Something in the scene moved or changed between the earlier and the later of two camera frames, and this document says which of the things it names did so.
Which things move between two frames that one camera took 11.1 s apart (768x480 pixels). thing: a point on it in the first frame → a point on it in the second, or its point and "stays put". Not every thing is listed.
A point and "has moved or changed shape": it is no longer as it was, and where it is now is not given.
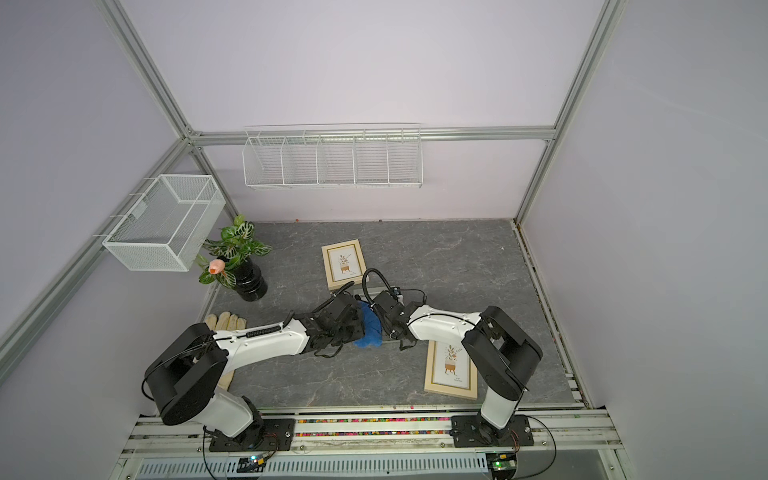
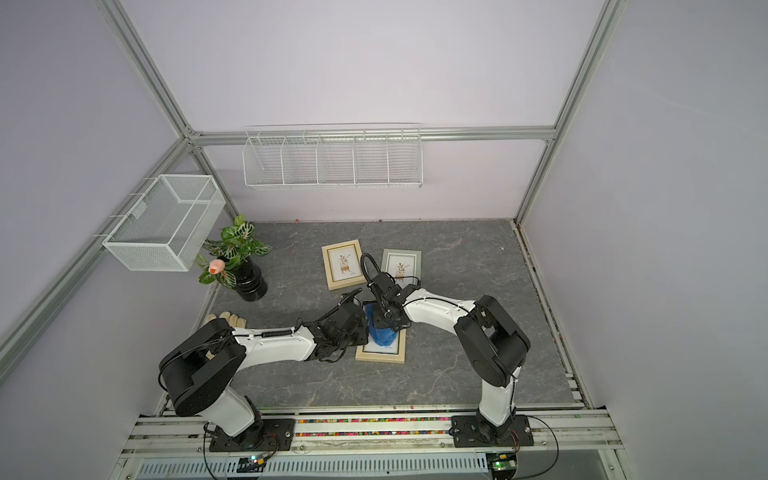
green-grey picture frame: [371, 293] has moved or changed shape
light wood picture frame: [450, 370] → [393, 353]
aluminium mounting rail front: [557, 436] stays put
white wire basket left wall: [167, 226] stays put
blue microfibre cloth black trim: [373, 334] stays put
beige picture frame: [344, 263] stays put
